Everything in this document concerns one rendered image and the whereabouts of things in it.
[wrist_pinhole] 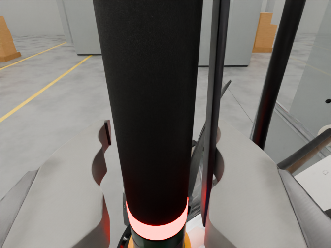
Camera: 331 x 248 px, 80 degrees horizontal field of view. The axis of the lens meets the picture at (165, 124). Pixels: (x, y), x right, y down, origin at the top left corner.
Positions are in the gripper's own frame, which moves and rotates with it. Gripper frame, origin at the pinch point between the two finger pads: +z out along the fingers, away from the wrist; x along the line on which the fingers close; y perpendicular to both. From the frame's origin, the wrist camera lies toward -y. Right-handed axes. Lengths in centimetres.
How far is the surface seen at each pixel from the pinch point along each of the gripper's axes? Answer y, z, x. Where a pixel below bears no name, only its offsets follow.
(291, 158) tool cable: 9.6, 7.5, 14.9
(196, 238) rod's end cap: 10.5, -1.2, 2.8
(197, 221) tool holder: 10.8, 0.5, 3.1
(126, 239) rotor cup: 30.7, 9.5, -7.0
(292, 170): 11.1, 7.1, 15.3
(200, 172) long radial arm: 36.4, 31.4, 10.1
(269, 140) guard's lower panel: 75, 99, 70
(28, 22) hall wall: 93, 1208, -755
